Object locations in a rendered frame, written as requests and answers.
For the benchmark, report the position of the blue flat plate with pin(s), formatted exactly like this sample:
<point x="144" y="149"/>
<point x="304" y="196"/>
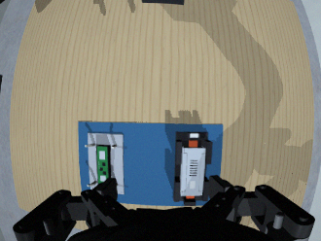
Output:
<point x="142" y="158"/>

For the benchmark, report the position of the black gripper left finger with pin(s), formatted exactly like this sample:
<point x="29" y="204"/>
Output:
<point x="54" y="218"/>

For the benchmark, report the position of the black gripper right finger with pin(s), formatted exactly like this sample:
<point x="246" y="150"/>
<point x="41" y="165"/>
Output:
<point x="282" y="220"/>

